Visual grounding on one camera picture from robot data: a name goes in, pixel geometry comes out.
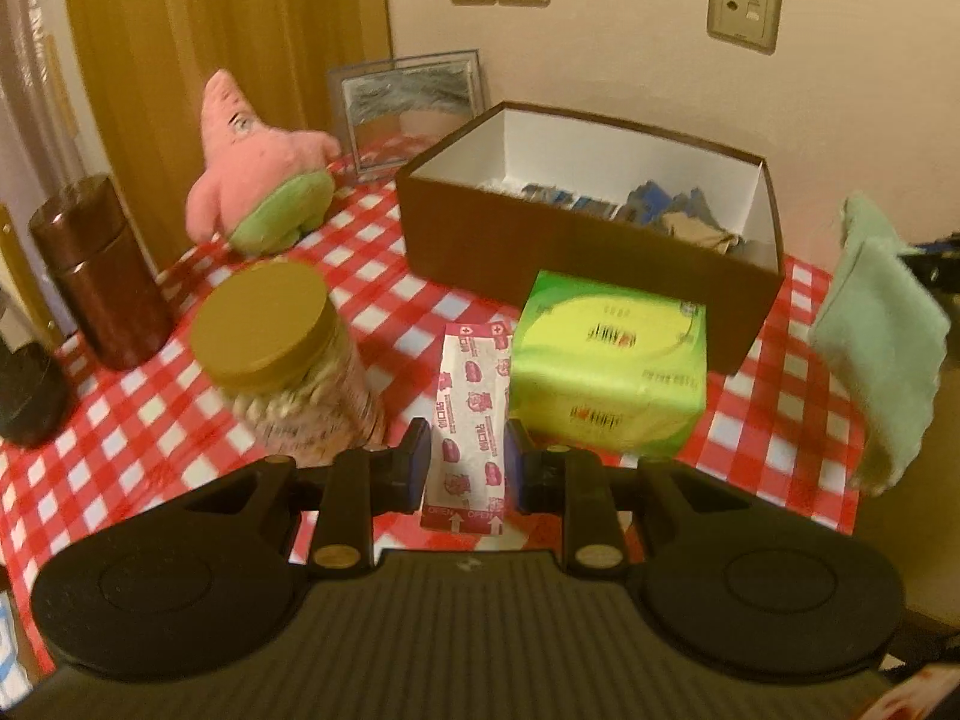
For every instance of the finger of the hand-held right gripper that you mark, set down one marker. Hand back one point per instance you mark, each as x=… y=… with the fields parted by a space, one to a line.
x=941 y=262

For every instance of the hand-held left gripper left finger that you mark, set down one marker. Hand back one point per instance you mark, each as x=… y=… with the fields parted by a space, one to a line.
x=416 y=465

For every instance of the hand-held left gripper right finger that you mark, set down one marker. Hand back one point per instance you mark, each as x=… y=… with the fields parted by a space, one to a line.
x=517 y=465

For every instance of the pink printed bandage strip packet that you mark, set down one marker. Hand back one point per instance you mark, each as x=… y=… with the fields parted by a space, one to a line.
x=469 y=405

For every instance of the green microfiber cloth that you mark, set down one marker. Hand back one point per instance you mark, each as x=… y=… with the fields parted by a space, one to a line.
x=877 y=330

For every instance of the brown cardboard box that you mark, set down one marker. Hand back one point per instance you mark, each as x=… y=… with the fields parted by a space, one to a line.
x=525 y=240

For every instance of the beige stocking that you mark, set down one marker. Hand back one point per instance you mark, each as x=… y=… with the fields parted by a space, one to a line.
x=697 y=232

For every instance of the blue sock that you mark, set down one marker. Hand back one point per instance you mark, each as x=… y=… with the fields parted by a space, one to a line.
x=652 y=199

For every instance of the green tissue pack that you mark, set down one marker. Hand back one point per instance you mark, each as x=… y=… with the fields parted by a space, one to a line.
x=607 y=360

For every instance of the nut jar with gold lid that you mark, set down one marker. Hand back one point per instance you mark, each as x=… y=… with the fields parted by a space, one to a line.
x=262 y=322

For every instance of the red white checkered tablecloth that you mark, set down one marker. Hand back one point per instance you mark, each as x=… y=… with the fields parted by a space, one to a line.
x=150 y=427

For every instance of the pink starfish plush toy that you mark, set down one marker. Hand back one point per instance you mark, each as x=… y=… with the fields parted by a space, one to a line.
x=255 y=165

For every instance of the brown metal canister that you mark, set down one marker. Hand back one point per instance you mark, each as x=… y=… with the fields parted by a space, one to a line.
x=105 y=277

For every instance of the glass jar with black base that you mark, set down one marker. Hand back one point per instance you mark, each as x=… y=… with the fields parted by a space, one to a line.
x=30 y=397

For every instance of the blue white patterned cloth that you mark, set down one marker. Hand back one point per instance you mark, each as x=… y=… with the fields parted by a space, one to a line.
x=11 y=645

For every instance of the wooden door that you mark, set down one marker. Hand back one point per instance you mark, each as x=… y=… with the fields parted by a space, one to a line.
x=225 y=15

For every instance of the sheer curtain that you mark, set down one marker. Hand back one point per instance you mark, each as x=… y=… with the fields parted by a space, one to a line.
x=30 y=52

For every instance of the beige wall panel socket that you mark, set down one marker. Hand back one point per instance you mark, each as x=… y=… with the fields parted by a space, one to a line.
x=744 y=9

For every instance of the silver picture frame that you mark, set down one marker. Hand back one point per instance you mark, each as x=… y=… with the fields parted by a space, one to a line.
x=405 y=105

